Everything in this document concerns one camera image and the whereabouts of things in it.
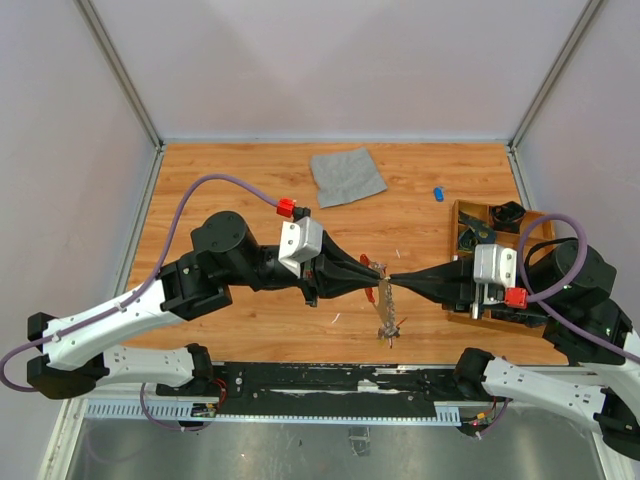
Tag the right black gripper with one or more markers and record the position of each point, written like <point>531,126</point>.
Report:
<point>450,283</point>

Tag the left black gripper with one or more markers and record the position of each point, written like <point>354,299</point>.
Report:
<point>322,277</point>

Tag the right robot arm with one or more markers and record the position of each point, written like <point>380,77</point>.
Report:
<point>569,291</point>

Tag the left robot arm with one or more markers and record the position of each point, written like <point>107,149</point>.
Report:
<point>84,351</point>

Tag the wooden compartment tray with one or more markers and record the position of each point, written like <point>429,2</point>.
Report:
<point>473,222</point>

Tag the grey cloth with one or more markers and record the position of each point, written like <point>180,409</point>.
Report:
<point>345,177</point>

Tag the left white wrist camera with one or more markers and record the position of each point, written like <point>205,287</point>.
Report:
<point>300,242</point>

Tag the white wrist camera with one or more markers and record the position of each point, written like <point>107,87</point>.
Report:
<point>300,242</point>
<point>495,264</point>

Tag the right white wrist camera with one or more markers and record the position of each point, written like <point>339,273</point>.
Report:
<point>495,264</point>

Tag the black mounting rail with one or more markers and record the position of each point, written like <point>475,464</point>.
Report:
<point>329,390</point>

